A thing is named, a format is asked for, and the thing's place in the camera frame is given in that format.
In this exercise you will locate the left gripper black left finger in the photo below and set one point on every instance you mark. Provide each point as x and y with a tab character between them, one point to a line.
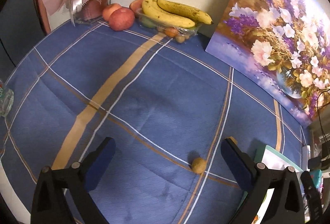
50	204

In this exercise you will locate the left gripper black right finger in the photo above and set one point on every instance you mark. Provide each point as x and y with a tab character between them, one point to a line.
239	164

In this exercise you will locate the tan kiwi fruit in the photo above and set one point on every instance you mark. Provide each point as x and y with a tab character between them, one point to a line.
198	165

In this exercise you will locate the teal toy box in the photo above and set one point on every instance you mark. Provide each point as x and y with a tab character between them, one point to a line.
317	179

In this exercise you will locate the white tray with green rim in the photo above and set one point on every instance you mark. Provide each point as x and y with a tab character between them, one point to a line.
268	174

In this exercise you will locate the white power strip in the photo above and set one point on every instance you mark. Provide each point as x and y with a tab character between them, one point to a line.
306	153

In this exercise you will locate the blue plaid tablecloth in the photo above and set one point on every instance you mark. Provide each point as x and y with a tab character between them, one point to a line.
163	103

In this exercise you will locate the flower painting canvas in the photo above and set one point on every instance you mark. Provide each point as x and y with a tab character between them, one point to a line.
281	45

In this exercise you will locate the red apple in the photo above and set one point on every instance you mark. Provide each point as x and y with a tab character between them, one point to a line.
135	6
108	10
121	19

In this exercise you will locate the clear plastic fruit container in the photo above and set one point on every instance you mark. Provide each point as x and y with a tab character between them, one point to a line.
179	34

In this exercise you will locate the yellow banana bunch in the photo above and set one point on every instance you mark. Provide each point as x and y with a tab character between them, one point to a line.
175	14

